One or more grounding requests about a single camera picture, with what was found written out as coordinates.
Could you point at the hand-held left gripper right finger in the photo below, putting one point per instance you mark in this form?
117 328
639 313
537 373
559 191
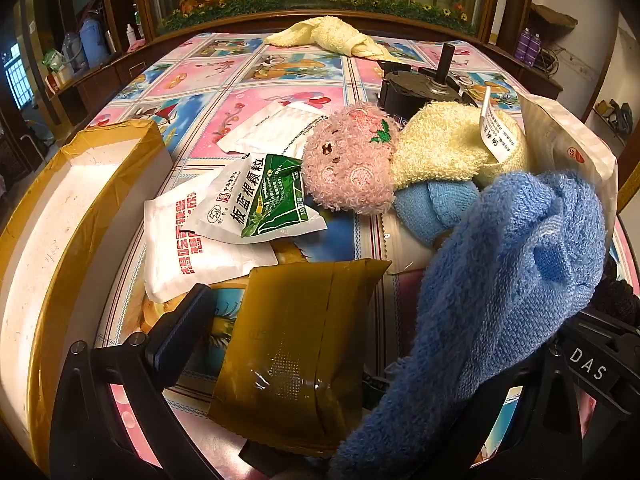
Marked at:
540 410

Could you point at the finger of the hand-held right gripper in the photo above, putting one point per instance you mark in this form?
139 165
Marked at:
587 367

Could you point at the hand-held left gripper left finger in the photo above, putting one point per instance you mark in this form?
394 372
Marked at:
167 347

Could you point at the large blue towel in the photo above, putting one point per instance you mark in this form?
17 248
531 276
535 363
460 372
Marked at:
500 280

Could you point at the yellow taped cardboard box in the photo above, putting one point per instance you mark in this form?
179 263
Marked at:
65 220

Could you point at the green white medicine packet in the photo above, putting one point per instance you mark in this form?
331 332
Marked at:
260 200

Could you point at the white paper pouch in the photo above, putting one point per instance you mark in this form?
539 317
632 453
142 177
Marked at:
565 145

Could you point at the pink plush toy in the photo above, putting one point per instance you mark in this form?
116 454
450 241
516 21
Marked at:
350 160

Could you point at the yellow towel with label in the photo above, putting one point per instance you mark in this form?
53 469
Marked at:
440 145

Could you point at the white packet with red print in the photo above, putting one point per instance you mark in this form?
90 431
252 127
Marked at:
180 250

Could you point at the brown translucent packet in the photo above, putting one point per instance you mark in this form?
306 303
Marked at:
295 340

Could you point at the small blue cloth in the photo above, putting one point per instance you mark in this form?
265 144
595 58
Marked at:
430 210

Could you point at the small white sachet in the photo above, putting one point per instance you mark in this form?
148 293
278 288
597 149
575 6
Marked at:
275 127

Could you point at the pair of dark shoes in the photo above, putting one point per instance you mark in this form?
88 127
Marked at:
616 114

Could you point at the cartoon printed tablecloth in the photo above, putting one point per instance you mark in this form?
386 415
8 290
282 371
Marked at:
210 75

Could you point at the clear water bottle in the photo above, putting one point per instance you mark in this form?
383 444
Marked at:
74 52

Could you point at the blue thermos bottle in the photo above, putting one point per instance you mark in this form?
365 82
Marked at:
94 42

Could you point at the purple spray cans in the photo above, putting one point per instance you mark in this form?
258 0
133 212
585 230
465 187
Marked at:
530 49

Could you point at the black electric motor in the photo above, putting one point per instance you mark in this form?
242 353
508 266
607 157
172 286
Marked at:
415 87

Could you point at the rolled yellow towel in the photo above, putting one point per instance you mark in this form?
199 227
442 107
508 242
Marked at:
330 35

